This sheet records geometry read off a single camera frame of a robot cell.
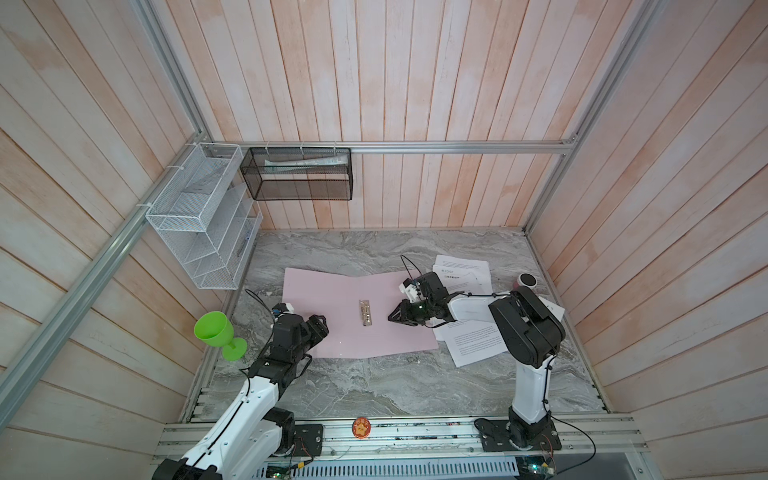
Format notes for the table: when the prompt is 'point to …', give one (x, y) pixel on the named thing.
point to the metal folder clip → (365, 313)
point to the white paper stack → (470, 341)
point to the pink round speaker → (526, 279)
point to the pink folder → (357, 304)
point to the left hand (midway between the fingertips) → (319, 328)
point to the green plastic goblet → (215, 329)
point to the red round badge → (361, 427)
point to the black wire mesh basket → (299, 173)
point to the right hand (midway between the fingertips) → (391, 318)
